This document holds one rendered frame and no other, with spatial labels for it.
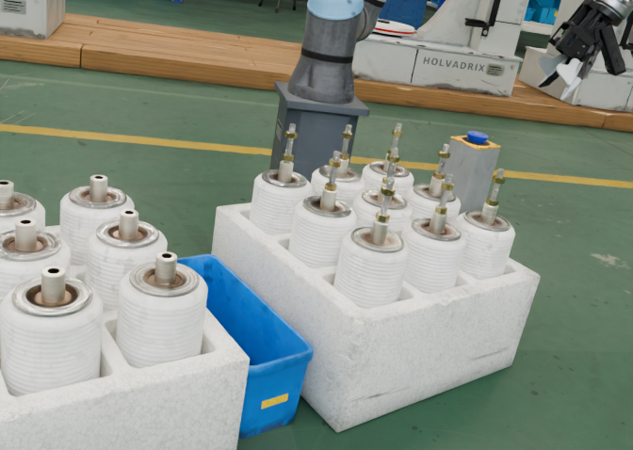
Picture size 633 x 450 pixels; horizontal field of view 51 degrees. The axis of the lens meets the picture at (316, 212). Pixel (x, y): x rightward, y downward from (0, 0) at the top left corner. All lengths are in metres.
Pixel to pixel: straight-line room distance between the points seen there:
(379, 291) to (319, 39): 0.70
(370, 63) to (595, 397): 2.10
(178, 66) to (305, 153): 1.43
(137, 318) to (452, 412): 0.53
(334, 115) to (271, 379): 0.73
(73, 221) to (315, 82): 0.71
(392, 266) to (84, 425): 0.43
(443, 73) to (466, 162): 1.88
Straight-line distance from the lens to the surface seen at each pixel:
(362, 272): 0.91
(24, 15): 2.94
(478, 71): 3.23
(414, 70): 3.11
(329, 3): 1.45
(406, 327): 0.94
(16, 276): 0.79
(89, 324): 0.70
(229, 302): 1.08
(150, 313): 0.73
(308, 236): 0.99
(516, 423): 1.10
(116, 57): 2.84
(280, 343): 0.97
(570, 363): 1.31
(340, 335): 0.91
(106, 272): 0.83
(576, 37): 1.53
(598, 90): 3.57
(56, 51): 2.86
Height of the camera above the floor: 0.62
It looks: 22 degrees down
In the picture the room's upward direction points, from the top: 10 degrees clockwise
